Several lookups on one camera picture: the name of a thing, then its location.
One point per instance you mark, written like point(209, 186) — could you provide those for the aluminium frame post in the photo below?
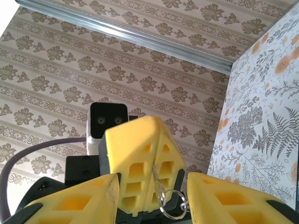
point(130, 34)

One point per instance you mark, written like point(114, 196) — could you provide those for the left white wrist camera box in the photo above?
point(105, 109)

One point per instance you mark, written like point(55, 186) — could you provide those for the silver key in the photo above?
point(157, 177)

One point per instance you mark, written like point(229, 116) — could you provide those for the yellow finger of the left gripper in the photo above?
point(168, 154)
point(130, 144)

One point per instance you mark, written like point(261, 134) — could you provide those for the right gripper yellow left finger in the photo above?
point(98, 210)

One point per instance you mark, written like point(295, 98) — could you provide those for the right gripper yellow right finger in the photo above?
point(210, 210)

